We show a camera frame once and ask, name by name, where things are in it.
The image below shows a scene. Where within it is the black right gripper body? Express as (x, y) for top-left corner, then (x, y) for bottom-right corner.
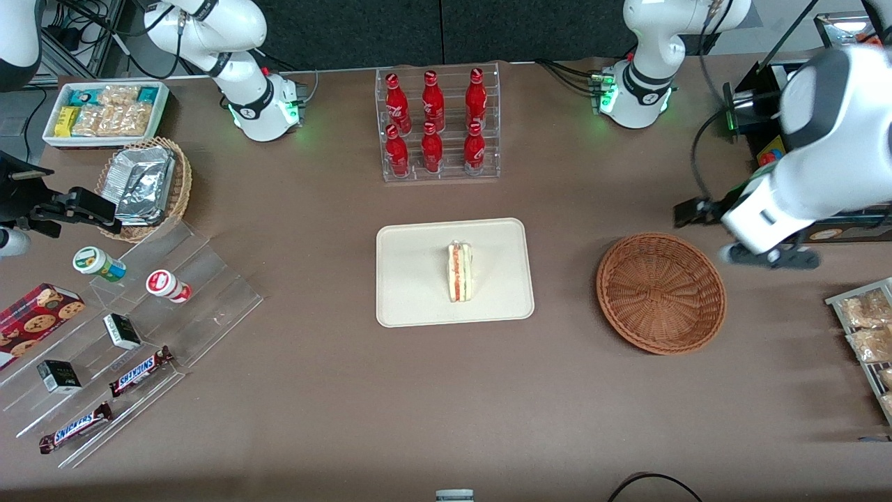
(0, 151), (55, 231)

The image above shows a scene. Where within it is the triangle sandwich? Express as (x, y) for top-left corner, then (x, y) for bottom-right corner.
(447, 241), (475, 304)

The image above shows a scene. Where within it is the tan oval wicker basket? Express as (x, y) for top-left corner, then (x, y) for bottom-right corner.
(94, 137), (193, 243)

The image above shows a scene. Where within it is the brown round wicker basket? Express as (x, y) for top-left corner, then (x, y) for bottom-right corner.
(596, 232), (728, 356)

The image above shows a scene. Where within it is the cream plastic tray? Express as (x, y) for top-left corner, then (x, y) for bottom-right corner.
(376, 218), (535, 328)

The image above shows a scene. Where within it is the green lidded snack cup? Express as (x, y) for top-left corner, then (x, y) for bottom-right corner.
(72, 246), (128, 283)

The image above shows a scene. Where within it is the silver foil packet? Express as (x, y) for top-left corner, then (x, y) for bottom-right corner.
(110, 146), (176, 227)

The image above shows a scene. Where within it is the white rectangular snack bin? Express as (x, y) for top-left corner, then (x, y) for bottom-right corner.
(42, 80), (171, 151)

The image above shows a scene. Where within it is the clear cracker bag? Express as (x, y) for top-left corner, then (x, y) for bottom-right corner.
(101, 103), (153, 137)
(72, 105), (107, 137)
(98, 85), (141, 107)

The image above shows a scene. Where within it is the black food warmer cabinet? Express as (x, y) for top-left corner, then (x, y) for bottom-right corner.
(723, 14), (892, 245)

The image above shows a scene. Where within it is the red cookie box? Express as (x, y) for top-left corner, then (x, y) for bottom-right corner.
(0, 282), (86, 370)

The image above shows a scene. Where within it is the red lidded snack cup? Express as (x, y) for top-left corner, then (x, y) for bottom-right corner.
(145, 269), (192, 304)

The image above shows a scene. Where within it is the small black box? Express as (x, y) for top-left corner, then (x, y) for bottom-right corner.
(36, 359), (83, 395)
(102, 313), (142, 351)

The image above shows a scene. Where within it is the clear acrylic step display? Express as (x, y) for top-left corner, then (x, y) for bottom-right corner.
(0, 222), (264, 469)

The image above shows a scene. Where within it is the Snickers chocolate bar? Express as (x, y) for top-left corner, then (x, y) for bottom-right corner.
(108, 346), (175, 398)
(38, 402), (114, 455)

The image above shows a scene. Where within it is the red cola bottle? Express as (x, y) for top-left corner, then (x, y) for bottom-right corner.
(466, 67), (487, 130)
(422, 70), (445, 132)
(421, 121), (444, 174)
(463, 121), (486, 175)
(385, 73), (412, 135)
(385, 124), (410, 178)

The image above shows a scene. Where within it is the clear acrylic bottle rack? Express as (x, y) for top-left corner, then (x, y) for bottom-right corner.
(375, 63), (501, 183)

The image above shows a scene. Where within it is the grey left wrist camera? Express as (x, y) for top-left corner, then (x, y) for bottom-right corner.
(718, 243), (822, 271)

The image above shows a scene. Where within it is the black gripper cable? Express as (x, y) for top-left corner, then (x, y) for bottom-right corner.
(690, 105), (736, 204)

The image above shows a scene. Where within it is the grey wire tray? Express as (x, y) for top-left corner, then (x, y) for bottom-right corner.
(824, 277), (892, 426)

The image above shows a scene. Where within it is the grey metal frame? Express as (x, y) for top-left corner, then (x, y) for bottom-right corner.
(38, 0), (130, 79)

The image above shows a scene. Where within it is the black base cable bundle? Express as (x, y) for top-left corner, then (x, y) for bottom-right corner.
(535, 59), (607, 96)

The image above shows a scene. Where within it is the black looped table cable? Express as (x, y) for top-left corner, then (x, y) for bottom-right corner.
(606, 472), (705, 502)

